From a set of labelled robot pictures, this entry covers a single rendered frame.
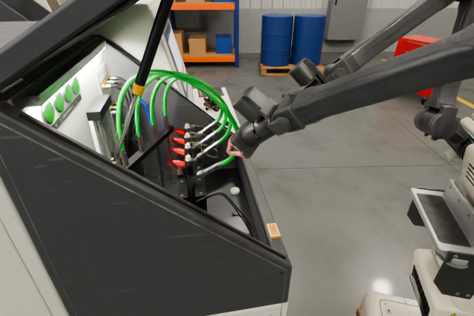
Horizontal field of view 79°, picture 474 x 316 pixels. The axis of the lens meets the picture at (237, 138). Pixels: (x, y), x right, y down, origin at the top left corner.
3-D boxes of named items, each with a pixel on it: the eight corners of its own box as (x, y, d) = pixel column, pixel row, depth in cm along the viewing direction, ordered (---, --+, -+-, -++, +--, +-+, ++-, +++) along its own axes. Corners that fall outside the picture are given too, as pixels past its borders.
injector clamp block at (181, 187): (208, 226, 106) (206, 195, 98) (180, 230, 104) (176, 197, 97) (202, 173, 135) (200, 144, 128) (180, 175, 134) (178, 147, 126)
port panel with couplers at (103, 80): (123, 151, 110) (105, 71, 95) (114, 152, 110) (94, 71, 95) (128, 135, 121) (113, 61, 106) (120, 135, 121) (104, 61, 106)
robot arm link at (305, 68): (348, 75, 82) (340, 73, 91) (323, 44, 80) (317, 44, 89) (315, 103, 85) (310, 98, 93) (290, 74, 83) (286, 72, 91)
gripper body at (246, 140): (228, 142, 73) (244, 130, 67) (247, 119, 79) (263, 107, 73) (245, 160, 74) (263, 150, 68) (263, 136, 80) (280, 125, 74)
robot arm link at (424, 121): (468, 126, 86) (456, 122, 91) (445, 105, 85) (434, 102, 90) (444, 149, 88) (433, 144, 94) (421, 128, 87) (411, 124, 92)
